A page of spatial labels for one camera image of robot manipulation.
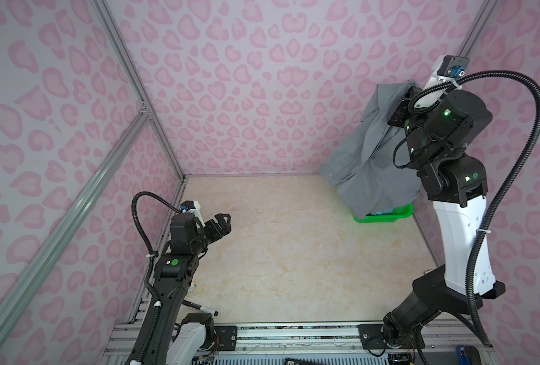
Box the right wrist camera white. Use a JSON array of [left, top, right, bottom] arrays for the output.
[[415, 55, 470, 108]]

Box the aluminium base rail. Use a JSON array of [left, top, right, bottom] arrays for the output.
[[100, 296, 499, 365]]

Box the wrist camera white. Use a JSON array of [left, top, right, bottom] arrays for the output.
[[180, 200, 204, 228], [415, 55, 470, 108]]

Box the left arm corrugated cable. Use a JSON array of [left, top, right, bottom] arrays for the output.
[[131, 191, 182, 302]]

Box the green plastic basket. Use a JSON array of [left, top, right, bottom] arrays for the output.
[[354, 204, 414, 224]]

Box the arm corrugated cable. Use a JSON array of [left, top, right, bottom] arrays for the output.
[[131, 191, 182, 302], [407, 69, 540, 346]]

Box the blue tool at edge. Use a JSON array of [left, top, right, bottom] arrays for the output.
[[456, 345, 482, 365]]

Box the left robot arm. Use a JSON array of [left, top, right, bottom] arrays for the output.
[[126, 212, 232, 364]]

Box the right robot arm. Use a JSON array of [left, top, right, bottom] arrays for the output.
[[380, 87, 493, 348]]

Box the grey long sleeve shirt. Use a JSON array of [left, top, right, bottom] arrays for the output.
[[319, 80, 421, 218]]

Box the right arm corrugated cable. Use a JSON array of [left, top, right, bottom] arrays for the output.
[[407, 69, 540, 346]]

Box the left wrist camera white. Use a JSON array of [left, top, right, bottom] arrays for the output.
[[180, 200, 204, 228]]

